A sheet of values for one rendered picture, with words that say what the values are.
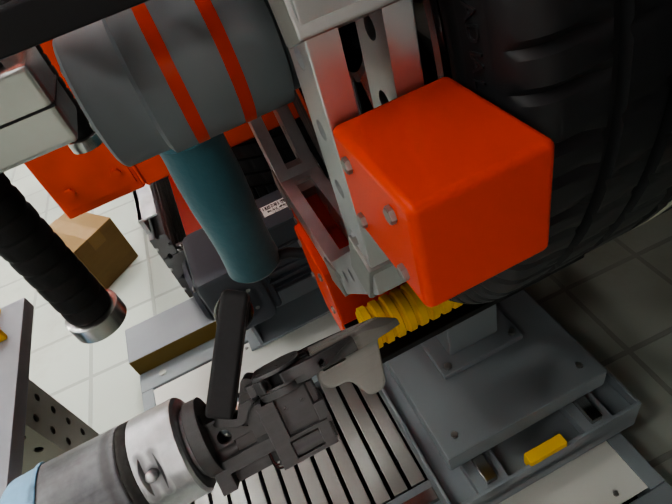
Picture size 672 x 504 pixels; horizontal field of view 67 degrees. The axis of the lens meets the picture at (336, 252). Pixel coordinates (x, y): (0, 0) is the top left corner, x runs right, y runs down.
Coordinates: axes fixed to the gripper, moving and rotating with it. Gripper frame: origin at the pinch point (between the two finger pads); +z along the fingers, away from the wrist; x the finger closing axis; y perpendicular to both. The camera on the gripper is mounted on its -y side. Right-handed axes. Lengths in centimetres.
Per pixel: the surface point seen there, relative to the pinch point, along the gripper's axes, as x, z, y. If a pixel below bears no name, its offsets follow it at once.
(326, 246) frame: -11.6, -0.4, -9.2
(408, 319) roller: -13.0, 4.8, 3.2
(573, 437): -33, 25, 36
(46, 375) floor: -105, -78, -15
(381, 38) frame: 23.1, 3.1, -16.2
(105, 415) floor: -89, -62, 2
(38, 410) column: -48, -55, -7
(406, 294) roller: -13.8, 6.2, 0.5
